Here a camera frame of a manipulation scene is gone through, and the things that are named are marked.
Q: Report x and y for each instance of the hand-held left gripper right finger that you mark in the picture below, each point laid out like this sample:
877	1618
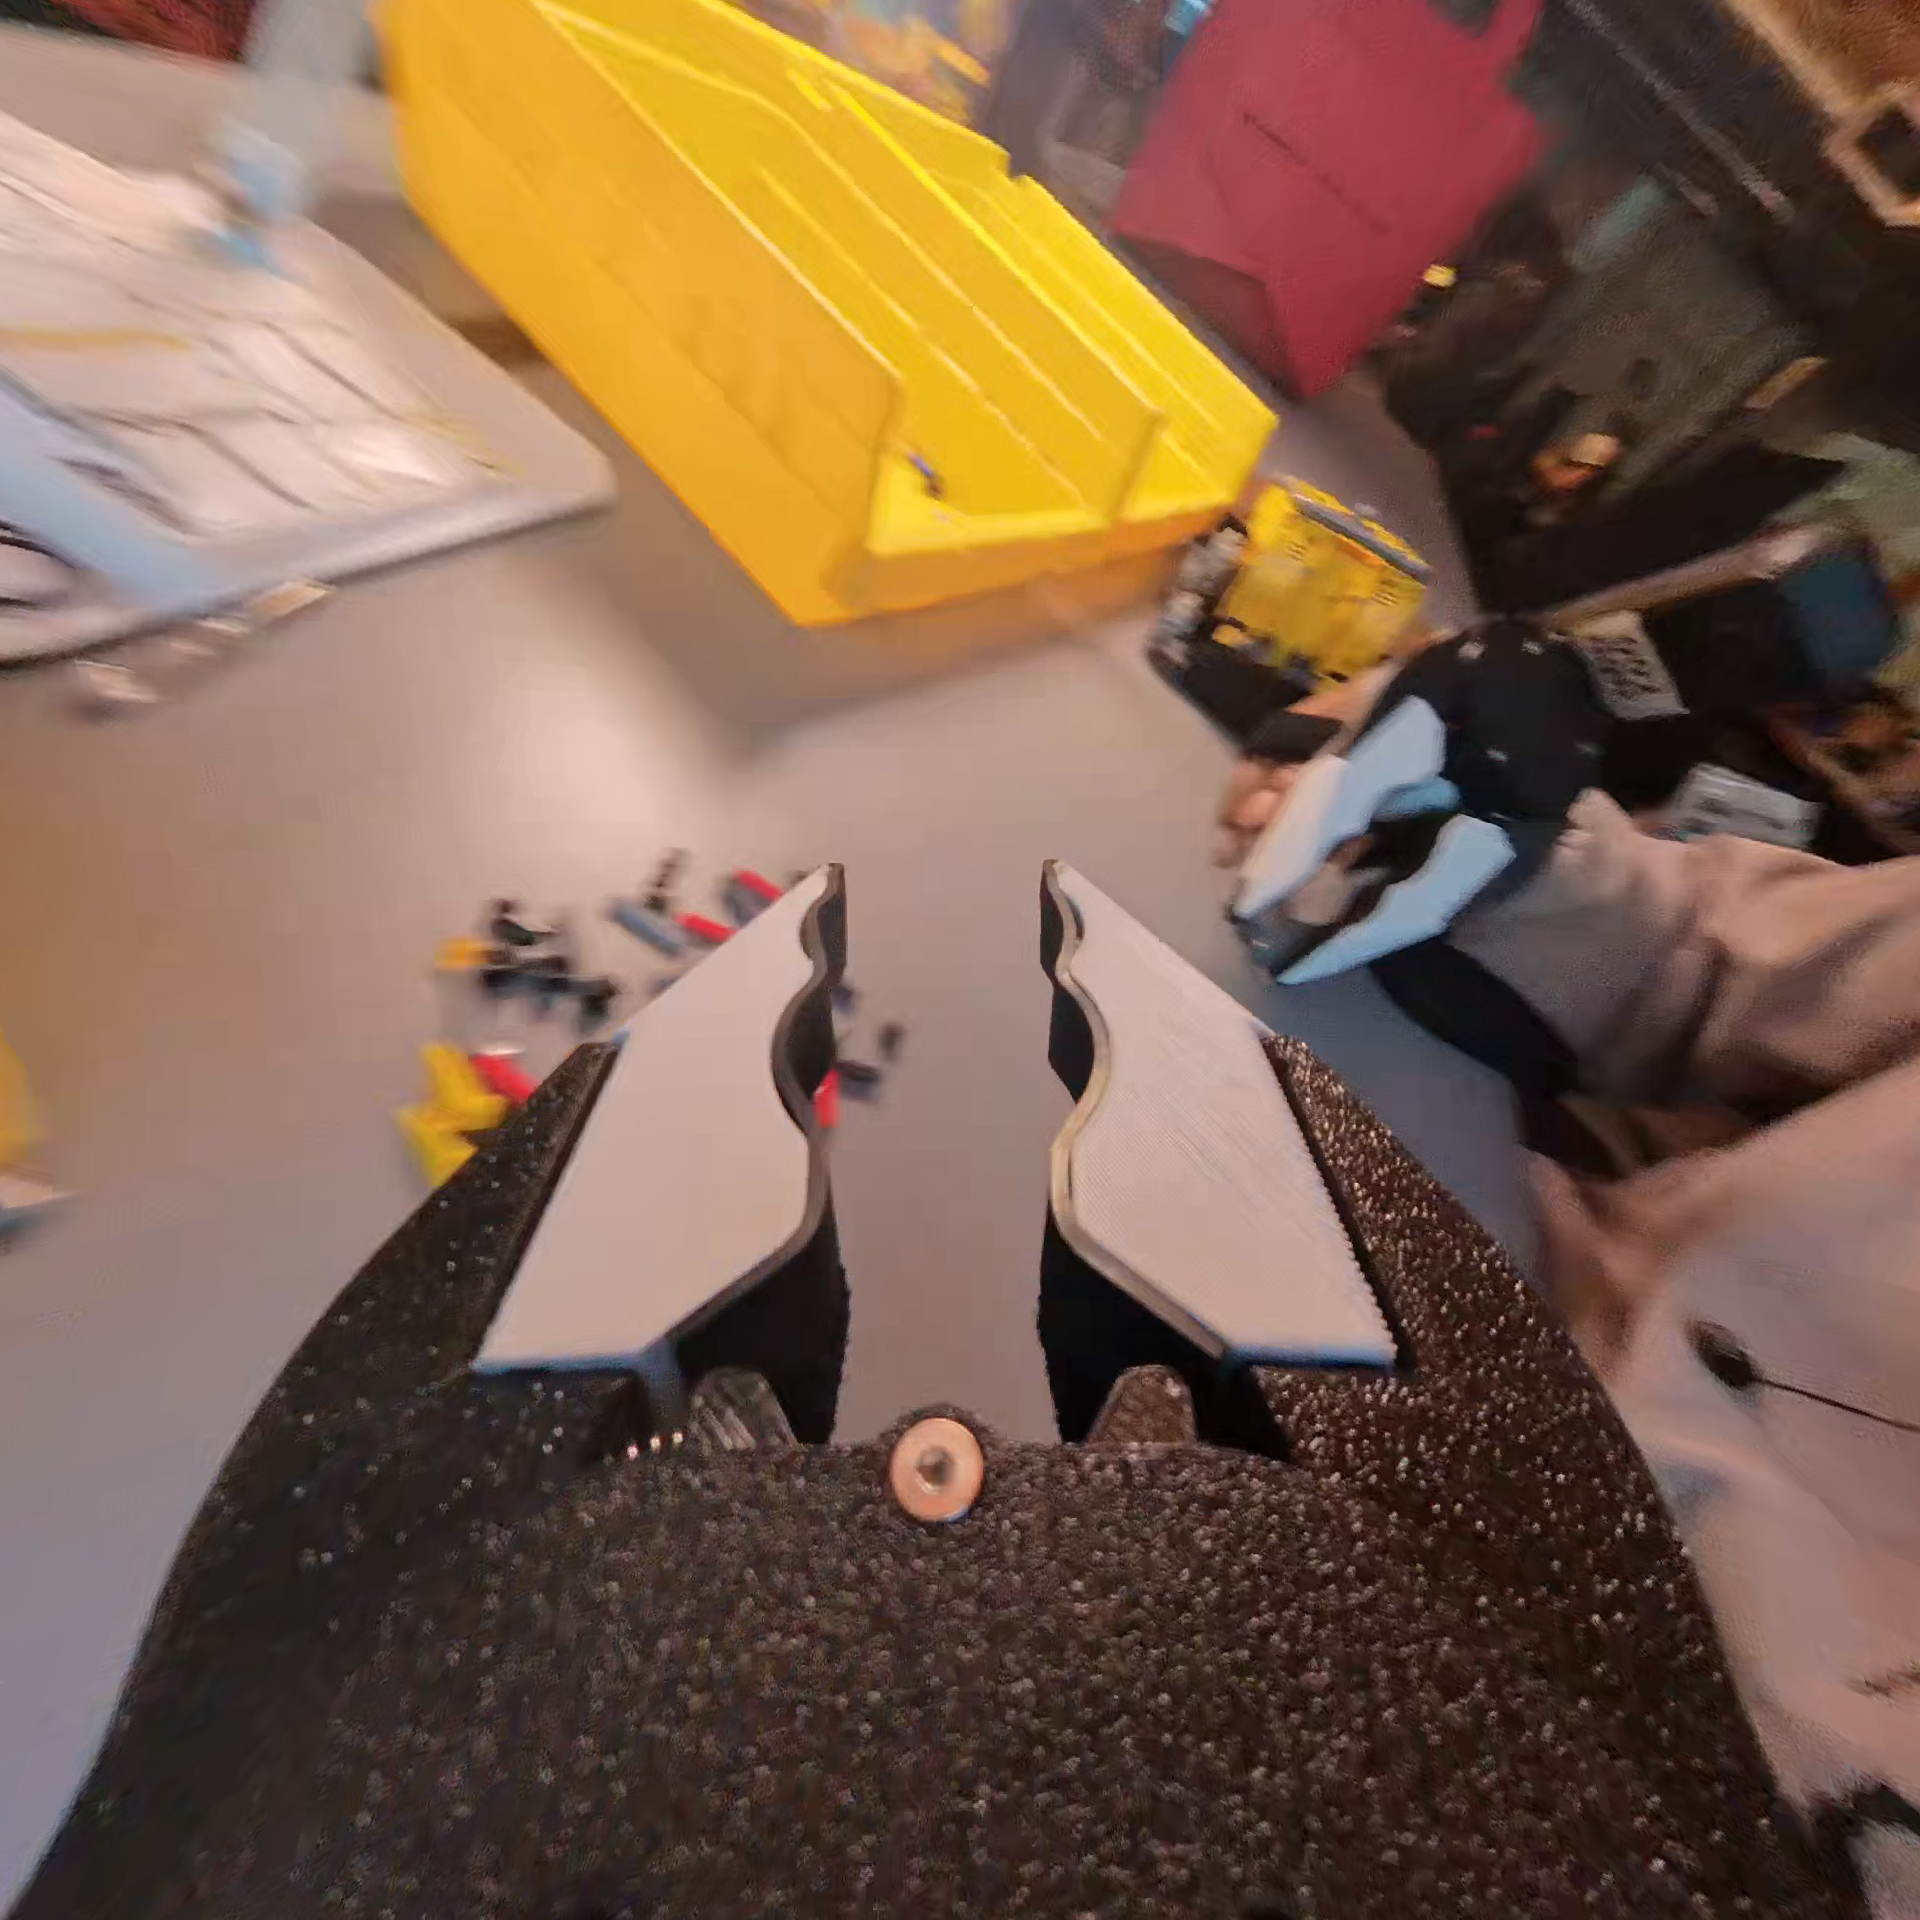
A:
1201	1171

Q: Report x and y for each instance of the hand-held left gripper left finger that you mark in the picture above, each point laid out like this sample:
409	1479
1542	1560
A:
675	1171

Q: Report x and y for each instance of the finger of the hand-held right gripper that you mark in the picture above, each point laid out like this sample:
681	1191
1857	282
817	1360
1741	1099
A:
1424	901
1336	796

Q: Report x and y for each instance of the yellow toy robot vehicle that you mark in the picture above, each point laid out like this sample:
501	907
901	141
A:
1320	586

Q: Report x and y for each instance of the person's right forearm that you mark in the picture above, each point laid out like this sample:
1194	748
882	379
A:
1695	945

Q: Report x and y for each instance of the grey desk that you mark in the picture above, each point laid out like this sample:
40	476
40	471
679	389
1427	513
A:
299	901

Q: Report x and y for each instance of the person's right hand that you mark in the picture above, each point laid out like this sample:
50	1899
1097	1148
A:
1249	809

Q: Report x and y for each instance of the pile of small toy pins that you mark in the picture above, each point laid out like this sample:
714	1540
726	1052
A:
525	961

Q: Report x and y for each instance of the beige printed hoodie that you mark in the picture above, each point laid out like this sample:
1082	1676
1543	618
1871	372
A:
1769	1200

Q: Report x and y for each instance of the small blue toy pieces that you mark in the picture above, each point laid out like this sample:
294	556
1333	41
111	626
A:
921	473

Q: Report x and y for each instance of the red fabric object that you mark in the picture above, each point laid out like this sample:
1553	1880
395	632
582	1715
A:
1320	164

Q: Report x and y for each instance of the white book stand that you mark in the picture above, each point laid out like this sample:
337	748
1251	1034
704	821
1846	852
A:
495	493

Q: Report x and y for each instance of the yellow divided parts bin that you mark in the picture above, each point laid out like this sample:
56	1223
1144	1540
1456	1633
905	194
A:
675	299

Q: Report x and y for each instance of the sticker sheet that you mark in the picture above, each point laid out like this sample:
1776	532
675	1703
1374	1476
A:
224	404

